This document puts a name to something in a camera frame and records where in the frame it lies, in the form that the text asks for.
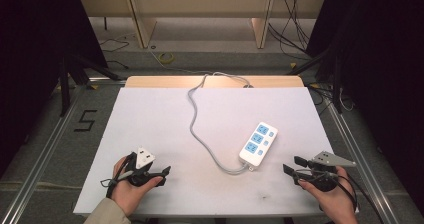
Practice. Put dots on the black metal stand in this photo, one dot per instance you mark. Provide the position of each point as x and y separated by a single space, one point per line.
336 84

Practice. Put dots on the white table mat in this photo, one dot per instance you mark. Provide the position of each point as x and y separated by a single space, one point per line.
160 124

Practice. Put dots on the metal floor rail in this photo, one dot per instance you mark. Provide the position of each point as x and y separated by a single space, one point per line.
363 157
43 150

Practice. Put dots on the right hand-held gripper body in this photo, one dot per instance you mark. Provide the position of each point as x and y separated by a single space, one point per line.
321 175

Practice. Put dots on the person's left hand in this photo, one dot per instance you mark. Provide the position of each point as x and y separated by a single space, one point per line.
126 194

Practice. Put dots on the yellow tape roll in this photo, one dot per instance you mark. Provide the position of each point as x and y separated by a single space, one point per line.
165 58

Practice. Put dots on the person's right hand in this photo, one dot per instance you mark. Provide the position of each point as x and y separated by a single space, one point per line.
335 200

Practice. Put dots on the black tripod stand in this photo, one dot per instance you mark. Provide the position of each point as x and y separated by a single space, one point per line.
65 84

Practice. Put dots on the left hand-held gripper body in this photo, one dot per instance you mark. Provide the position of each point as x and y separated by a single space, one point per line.
141 175

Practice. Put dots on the white power strip blue sockets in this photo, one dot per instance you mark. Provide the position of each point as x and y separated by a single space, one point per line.
258 144

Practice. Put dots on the dark curtain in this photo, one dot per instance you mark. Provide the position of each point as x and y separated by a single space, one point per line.
383 67
33 50

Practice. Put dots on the wooden table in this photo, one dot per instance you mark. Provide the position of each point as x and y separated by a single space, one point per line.
160 81

